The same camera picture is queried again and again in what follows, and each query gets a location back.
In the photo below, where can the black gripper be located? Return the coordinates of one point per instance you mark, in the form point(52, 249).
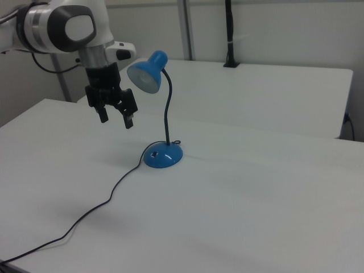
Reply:
point(103, 81)

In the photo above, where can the blue gooseneck desk lamp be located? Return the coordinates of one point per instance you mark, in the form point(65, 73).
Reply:
point(159, 113)

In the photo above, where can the grey wall partition post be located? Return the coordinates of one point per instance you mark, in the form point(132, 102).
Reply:
point(61, 79)
point(186, 28)

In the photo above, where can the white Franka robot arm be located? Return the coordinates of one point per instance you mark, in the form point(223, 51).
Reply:
point(57, 25)

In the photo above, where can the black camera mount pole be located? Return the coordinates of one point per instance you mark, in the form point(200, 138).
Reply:
point(231, 34)

